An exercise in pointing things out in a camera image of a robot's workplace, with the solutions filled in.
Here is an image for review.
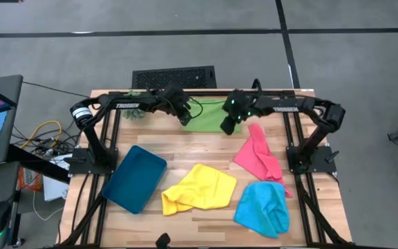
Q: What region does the pink microfiber towel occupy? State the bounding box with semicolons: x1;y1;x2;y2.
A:
233;122;294;199

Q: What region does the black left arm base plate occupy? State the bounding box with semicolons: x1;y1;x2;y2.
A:
68;148;119;176

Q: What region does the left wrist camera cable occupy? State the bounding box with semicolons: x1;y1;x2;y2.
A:
187;96;205;120

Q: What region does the black perforated panel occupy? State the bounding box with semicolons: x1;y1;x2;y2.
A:
131;65;218;90

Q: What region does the black slanted bar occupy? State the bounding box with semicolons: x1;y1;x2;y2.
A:
5;143;71;184

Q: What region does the yellow cable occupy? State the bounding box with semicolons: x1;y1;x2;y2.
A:
19;120;63;149

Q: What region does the yellow microfiber towel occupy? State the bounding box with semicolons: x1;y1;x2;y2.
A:
160;163;238;216

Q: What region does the black aluminium table frame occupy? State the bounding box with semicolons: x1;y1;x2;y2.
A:
59;89;354;248

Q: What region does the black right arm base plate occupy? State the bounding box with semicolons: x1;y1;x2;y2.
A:
286;145;338;175

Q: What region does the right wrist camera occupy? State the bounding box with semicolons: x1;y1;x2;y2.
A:
218;116;238;136

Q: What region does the teal plastic bin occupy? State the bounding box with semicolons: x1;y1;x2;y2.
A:
101;145;168;215

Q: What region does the orange package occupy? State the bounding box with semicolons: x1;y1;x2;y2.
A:
17;166;44;193

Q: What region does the white paper sheet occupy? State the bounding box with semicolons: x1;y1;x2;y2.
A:
42;154;70;202

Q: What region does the light blue microfiber towel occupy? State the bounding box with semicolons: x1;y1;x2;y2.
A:
233;181;291;239

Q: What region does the green microfiber towel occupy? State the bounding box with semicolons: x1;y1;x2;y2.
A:
180;98;244;134

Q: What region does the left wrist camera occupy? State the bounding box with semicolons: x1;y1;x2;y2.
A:
177;109;193;127

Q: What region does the small black object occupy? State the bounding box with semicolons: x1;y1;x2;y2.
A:
155;232;171;249

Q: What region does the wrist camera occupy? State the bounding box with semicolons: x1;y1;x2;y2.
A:
177;109;193;127
218;116;238;136

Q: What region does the green artificial plant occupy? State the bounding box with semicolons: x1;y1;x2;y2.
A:
121;89;148;121

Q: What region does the black floor cable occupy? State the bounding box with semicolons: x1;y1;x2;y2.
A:
21;81;91;99

